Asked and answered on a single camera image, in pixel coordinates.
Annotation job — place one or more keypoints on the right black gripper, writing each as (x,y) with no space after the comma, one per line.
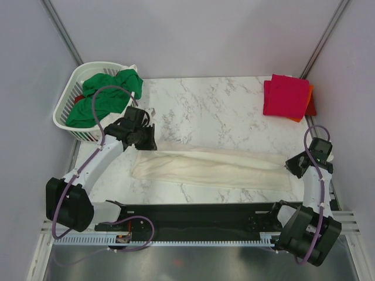
(290,164)

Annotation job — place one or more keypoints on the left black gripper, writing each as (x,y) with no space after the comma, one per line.
(150,145)

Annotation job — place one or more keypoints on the cream white t shirt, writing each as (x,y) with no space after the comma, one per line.
(213,168)

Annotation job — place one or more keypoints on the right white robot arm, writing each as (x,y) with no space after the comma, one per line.
(309,231)

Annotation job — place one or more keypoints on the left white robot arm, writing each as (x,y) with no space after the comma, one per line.
(67,199)

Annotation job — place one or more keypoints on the folded dark red t shirt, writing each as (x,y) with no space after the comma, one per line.
(310,109)

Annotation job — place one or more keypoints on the green t shirt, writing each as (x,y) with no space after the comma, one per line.
(109,94)

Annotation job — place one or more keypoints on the folded magenta t shirt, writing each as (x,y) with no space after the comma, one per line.
(286,97)

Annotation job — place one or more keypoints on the right corner metal profile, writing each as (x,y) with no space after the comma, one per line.
(327,33)

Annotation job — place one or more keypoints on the corner metal profile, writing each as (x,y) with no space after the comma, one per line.
(60,27)
(327,33)

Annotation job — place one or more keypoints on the red t shirt in basket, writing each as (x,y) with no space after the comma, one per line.
(78,98)

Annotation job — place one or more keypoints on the white plastic laundry basket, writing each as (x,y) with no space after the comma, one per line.
(74,88)

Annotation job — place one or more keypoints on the left corner metal profile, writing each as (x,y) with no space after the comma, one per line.
(60,27)

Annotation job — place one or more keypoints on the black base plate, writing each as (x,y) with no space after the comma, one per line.
(196,221)

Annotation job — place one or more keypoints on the white slotted cable duct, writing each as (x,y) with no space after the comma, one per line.
(106,239)

